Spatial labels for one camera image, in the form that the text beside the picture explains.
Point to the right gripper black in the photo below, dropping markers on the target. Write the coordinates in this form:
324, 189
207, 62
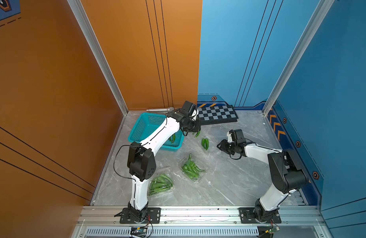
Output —
222, 146

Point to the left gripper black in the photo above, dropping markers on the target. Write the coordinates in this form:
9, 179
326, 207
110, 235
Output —
196, 127

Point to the green peppers bunch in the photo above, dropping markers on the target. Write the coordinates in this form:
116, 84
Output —
205, 143
160, 184
191, 170

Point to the teal plastic basket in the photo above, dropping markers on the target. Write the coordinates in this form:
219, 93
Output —
146, 124

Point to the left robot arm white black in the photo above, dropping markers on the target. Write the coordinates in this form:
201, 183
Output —
141, 160

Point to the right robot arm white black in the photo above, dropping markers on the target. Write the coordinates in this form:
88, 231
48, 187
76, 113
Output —
286, 174

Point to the silver metal cylinder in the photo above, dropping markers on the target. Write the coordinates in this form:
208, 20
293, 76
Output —
161, 110

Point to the black white checkerboard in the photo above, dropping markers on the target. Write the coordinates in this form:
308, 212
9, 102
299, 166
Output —
217, 115

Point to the clear clamshell container near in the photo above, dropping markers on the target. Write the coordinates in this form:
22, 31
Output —
166, 170

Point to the right green circuit board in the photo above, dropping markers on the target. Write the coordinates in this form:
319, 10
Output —
272, 231

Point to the green circuit board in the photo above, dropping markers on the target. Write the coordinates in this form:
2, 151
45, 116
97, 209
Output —
272, 231
138, 232

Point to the left green circuit board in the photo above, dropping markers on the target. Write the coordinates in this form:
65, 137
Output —
138, 232

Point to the white vent grille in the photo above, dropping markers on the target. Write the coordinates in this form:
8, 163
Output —
174, 231

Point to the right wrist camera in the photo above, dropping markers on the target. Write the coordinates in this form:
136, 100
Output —
236, 137

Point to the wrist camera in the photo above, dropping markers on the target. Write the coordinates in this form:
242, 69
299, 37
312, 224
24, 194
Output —
236, 137
190, 109

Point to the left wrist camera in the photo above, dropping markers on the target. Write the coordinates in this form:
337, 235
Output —
190, 109

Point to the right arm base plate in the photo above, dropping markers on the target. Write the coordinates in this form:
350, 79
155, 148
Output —
249, 215

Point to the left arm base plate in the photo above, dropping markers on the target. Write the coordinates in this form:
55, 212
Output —
133, 216

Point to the aluminium front rail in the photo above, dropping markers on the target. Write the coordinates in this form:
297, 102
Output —
201, 216

